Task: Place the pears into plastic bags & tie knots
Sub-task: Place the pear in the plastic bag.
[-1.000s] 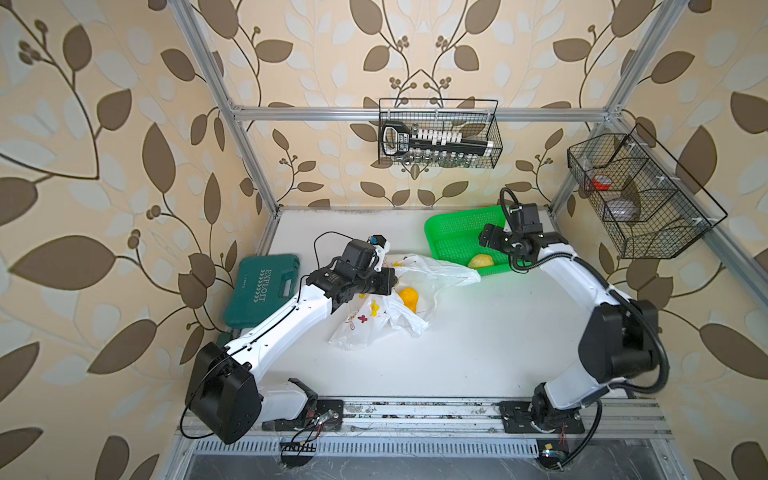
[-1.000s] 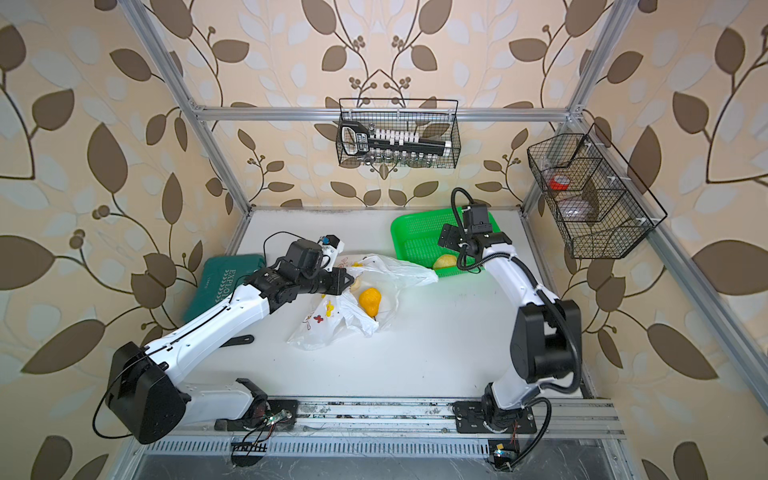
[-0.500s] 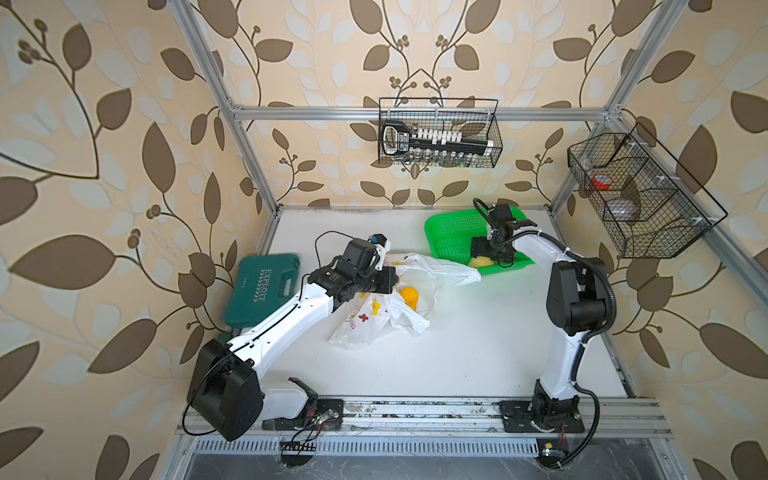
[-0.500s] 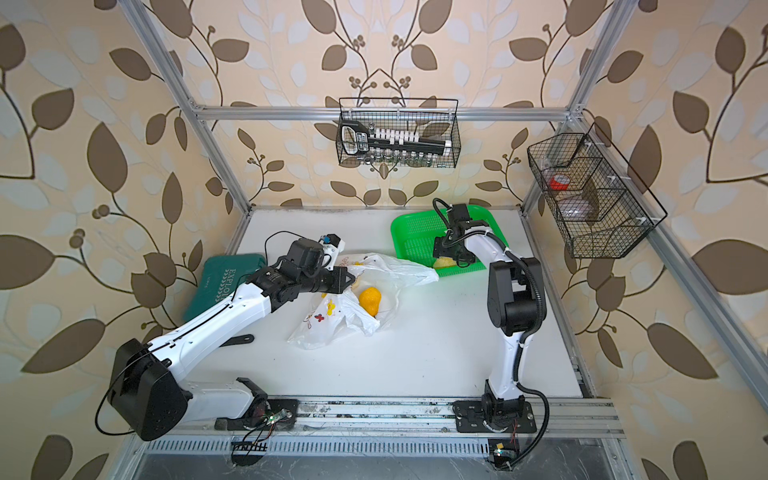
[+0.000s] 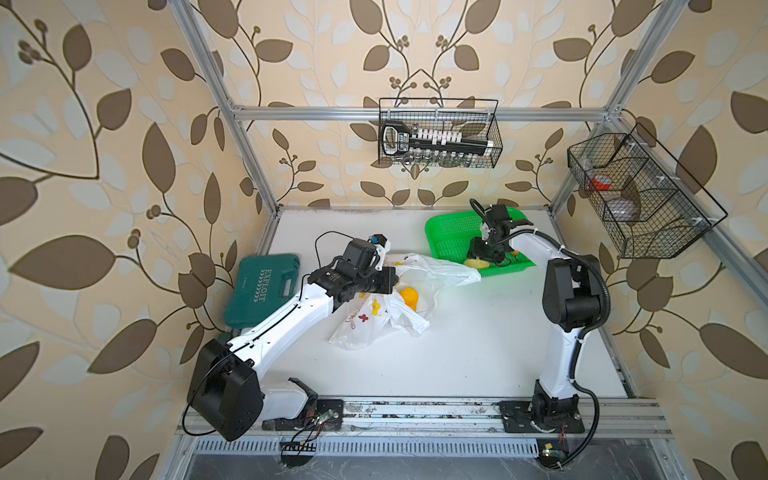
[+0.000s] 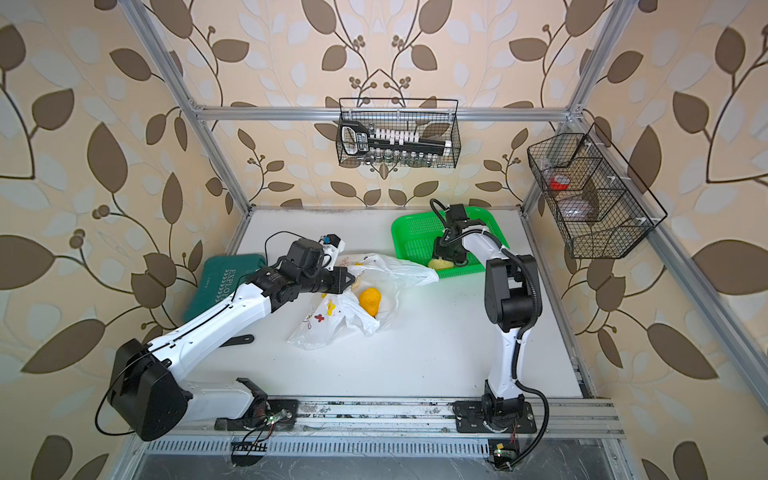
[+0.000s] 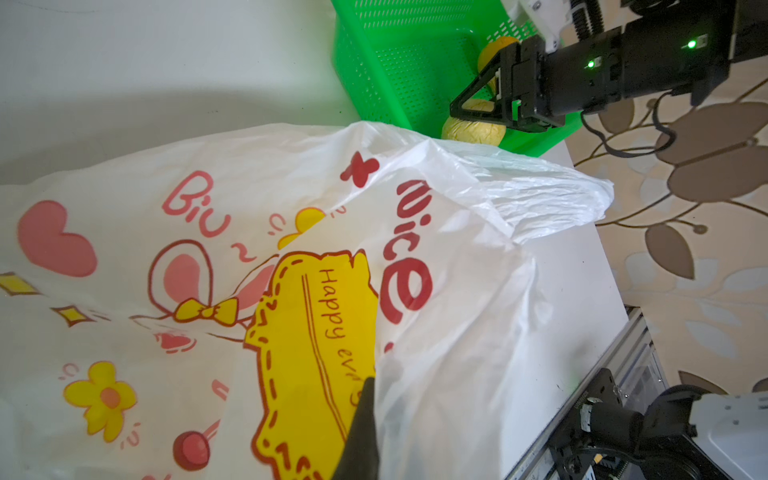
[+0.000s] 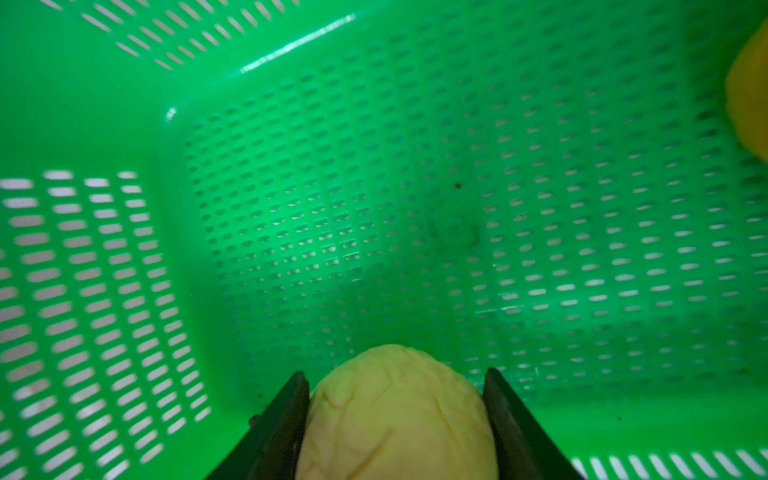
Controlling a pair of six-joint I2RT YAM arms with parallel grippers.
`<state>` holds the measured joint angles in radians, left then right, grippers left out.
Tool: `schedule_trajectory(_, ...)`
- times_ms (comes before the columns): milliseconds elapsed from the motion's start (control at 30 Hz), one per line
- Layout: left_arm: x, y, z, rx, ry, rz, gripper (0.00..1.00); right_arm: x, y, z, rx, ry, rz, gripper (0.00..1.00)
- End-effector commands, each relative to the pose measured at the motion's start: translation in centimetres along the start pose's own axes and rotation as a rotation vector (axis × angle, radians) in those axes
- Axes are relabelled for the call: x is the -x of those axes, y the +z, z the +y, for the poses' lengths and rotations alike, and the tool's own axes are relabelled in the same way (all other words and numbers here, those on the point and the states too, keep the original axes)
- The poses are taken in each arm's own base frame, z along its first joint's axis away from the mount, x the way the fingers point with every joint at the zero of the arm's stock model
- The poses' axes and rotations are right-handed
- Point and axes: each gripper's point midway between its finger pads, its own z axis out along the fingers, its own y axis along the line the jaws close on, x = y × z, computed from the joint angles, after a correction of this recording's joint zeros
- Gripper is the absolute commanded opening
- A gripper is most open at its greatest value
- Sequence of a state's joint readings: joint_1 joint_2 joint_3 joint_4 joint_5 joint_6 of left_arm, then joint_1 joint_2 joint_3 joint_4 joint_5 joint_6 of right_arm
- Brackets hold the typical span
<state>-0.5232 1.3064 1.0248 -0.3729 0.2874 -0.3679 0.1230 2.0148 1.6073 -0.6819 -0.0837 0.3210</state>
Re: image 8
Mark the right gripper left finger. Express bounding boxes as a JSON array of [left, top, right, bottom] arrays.
[[207, 371, 310, 480]]

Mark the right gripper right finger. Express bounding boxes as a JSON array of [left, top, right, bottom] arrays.
[[482, 368, 584, 480]]

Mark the yellow-green pear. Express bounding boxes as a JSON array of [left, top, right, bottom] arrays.
[[295, 344, 499, 480]]

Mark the green plastic basket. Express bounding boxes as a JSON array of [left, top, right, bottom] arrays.
[[1, 1, 767, 479]]

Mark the orange pear right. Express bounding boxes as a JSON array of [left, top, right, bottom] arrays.
[[725, 19, 768, 163]]

